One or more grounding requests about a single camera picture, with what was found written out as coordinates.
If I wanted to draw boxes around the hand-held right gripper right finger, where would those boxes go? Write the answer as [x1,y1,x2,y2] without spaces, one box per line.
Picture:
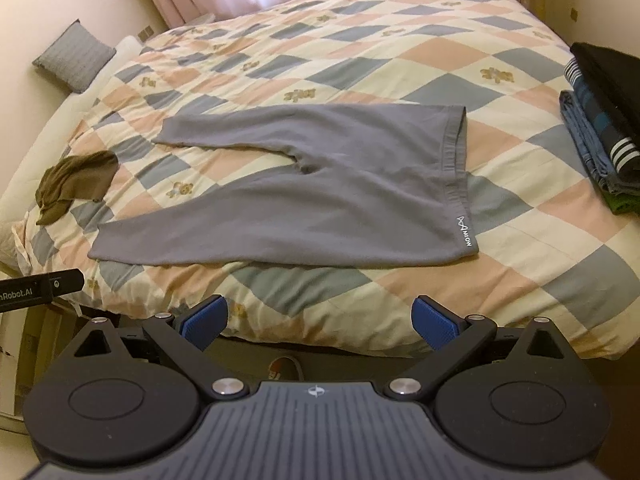
[382,295,581,402]

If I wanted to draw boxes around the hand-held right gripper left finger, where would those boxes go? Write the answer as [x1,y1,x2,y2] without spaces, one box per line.
[70,294,251,402]

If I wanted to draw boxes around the brown garment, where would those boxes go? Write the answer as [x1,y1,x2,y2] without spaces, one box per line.
[36,151,121,226]

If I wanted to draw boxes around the grey pants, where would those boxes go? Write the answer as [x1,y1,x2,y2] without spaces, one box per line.
[87,102,479,267]

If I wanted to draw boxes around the cream dressing table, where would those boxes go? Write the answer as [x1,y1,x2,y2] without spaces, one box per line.
[0,305,76,416]

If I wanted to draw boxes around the slipper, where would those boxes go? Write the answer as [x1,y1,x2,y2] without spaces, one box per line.
[262,355,303,383]

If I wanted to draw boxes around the folded green garment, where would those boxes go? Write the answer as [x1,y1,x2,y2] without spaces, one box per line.
[602,192,640,216]

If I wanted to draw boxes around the folded blue denim garment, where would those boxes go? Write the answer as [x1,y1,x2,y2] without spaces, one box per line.
[559,90,626,195]

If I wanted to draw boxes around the grey square pillow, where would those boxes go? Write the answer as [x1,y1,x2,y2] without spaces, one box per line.
[31,19,117,95]

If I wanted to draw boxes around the folded navy striped garment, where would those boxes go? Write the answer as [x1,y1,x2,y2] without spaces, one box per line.
[564,57,640,176]

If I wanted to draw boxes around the checkered patchwork quilt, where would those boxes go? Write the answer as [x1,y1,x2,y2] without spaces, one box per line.
[10,0,640,361]

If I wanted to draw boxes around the folded black garment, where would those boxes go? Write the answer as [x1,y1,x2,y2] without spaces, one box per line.
[570,41,640,146]

